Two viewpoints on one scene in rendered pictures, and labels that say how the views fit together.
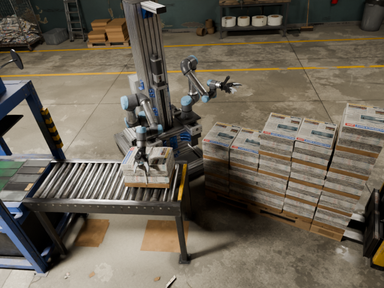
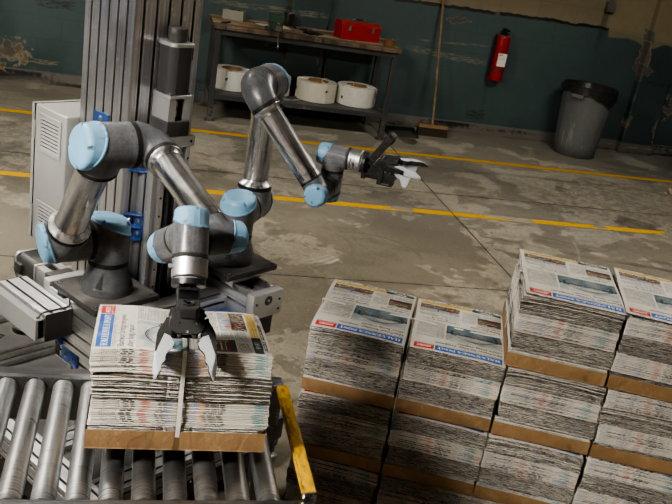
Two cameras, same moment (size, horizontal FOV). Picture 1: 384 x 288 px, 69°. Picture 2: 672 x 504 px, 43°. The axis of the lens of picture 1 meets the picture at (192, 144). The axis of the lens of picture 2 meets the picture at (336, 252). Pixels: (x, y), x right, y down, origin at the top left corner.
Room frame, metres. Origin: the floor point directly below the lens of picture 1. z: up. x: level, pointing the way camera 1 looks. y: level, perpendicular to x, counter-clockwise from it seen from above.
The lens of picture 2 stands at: (0.16, 0.75, 1.93)
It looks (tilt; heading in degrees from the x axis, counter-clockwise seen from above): 21 degrees down; 337
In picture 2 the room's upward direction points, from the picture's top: 10 degrees clockwise
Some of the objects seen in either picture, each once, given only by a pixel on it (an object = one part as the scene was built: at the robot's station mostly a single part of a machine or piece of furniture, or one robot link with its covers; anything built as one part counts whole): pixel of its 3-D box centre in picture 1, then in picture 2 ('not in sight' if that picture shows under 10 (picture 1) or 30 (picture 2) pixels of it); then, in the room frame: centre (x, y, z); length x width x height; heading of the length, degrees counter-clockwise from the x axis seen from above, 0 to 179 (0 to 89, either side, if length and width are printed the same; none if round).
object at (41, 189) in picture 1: (47, 180); not in sight; (1.90, 1.34, 0.77); 0.47 x 0.05 x 0.05; 172
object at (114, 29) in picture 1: (110, 32); not in sight; (8.46, 2.05, 0.28); 1.20 x 0.83 x 0.57; 82
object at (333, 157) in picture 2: (212, 83); (334, 156); (2.69, -0.27, 1.21); 0.11 x 0.08 x 0.09; 54
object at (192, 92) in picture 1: (191, 80); (259, 144); (2.84, -0.06, 1.19); 0.15 x 0.12 x 0.55; 144
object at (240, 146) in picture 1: (261, 174); (476, 451); (2.11, -0.70, 0.42); 1.17 x 0.39 x 0.83; 60
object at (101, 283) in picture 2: not in sight; (107, 272); (2.50, 0.46, 0.87); 0.15 x 0.15 x 0.10
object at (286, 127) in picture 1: (282, 125); (569, 279); (2.05, -0.82, 1.06); 0.37 x 0.29 x 0.01; 151
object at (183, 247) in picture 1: (182, 238); not in sight; (1.48, 0.16, 0.34); 0.06 x 0.06 x 0.68; 82
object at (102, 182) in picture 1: (102, 182); not in sight; (1.83, 0.83, 0.77); 0.47 x 0.05 x 0.05; 172
